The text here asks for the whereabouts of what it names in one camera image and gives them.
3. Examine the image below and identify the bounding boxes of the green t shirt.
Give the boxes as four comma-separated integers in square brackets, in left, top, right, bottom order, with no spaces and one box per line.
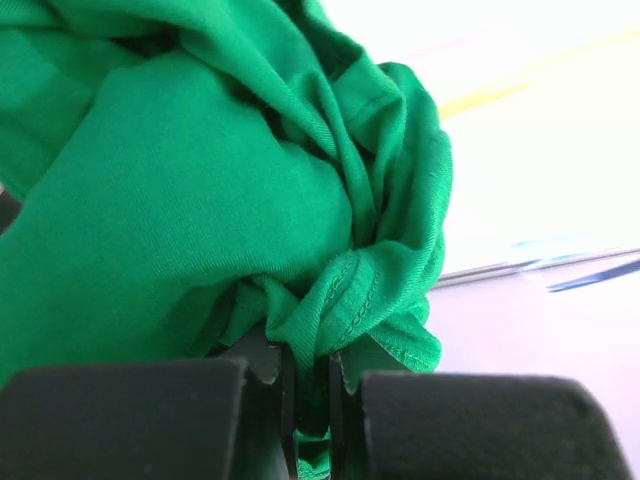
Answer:
[1,1,452,479]

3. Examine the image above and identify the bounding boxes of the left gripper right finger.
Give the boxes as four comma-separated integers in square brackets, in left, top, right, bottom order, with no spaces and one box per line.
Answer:
[328,336,632,479]

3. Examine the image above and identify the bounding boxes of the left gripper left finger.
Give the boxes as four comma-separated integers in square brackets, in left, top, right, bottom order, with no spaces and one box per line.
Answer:
[1,329,298,479]

